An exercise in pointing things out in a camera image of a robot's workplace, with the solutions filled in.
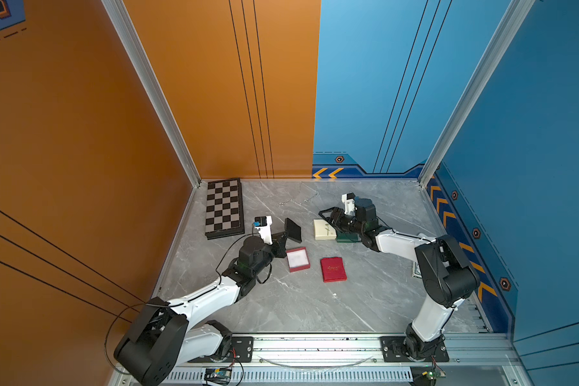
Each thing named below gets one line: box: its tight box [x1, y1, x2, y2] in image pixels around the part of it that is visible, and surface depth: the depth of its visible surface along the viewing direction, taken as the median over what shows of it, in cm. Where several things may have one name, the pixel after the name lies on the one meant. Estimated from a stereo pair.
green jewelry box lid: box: [336, 229, 362, 243], surface depth 82 cm
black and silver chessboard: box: [205, 177, 246, 241], surface depth 107 cm
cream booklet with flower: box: [312, 218, 337, 241], surface depth 98 cm
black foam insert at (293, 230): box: [284, 217, 302, 244], surface depth 88 cm
